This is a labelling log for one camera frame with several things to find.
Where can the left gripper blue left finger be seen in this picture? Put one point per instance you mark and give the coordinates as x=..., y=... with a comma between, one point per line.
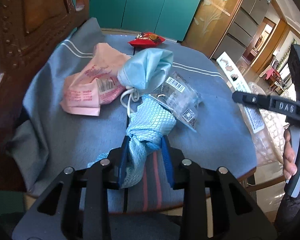
x=118, y=159

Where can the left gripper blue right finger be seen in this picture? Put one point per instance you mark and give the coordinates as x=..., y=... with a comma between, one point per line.
x=172, y=158

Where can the white blue medicine box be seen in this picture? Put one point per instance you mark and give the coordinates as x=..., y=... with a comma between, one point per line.
x=242, y=91

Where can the light blue mesh cloth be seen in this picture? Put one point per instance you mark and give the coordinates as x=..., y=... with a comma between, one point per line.
x=147, y=126

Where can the pink paper bag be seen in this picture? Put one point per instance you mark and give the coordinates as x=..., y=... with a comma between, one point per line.
x=97, y=84

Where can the red snack wrapper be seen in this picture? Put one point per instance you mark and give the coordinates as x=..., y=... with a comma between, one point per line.
x=146, y=40

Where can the white lattice trash basket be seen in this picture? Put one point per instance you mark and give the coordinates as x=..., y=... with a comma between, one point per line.
x=266, y=129

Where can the teal kitchen cabinets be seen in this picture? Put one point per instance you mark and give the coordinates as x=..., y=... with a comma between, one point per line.
x=167, y=18

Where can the person's right hand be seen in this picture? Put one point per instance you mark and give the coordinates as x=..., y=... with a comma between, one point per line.
x=289, y=167

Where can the clear plastic barcode bag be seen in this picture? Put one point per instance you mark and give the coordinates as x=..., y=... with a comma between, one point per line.
x=176, y=95

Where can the blue striped tablecloth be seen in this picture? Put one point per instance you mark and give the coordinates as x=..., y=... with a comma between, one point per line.
x=48, y=139

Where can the light blue face mask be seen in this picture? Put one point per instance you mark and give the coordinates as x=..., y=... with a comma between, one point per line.
x=143, y=73

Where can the grey refrigerator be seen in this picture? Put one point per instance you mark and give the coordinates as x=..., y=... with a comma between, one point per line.
x=243, y=29

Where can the brown wooden chair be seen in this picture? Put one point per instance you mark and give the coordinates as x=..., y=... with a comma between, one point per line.
x=29, y=32

